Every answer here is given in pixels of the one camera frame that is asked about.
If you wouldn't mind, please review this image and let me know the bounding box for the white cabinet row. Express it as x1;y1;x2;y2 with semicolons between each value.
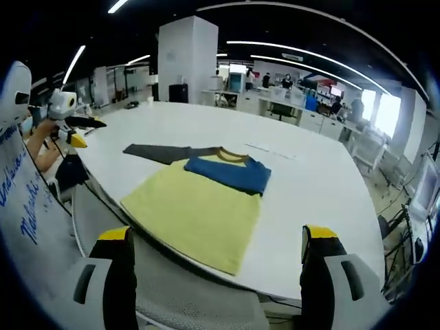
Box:
201;87;386;162

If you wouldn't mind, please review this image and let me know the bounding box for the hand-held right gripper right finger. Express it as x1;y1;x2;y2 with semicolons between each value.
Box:
299;225;391;330

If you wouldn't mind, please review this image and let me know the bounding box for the black chair under counter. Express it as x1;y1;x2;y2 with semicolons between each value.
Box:
267;102;295;120

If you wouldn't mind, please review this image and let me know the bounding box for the short ceiling light strip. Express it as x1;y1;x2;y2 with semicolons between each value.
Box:
63;45;87;85

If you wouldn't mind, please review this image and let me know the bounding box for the grey mesh office chair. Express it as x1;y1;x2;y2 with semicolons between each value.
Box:
70;187;272;330

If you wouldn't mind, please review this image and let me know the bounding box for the white square pillar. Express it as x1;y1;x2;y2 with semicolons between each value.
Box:
157;15;219;104

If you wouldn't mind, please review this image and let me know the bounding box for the yellow blue grey garment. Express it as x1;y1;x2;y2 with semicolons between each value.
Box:
120;143;272;277

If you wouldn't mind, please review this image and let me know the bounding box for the person's left hand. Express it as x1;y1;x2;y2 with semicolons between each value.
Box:
33;120;56;141

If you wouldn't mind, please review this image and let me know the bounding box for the white booth with teal panel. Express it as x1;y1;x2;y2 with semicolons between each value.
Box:
229;72;247;94

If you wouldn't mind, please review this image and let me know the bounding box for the black bag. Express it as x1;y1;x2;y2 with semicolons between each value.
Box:
54;153;89;195

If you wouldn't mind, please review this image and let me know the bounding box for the black cabinet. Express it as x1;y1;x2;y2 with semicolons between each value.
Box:
168;82;189;103

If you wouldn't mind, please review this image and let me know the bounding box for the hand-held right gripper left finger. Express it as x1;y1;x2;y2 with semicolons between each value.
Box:
51;225;138;330

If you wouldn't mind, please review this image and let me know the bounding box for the long ceiling light strip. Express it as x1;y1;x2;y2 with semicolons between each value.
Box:
250;54;365;89
226;40;393;94

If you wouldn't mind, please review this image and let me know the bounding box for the white chest device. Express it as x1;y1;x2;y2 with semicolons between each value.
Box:
0;60;32;130

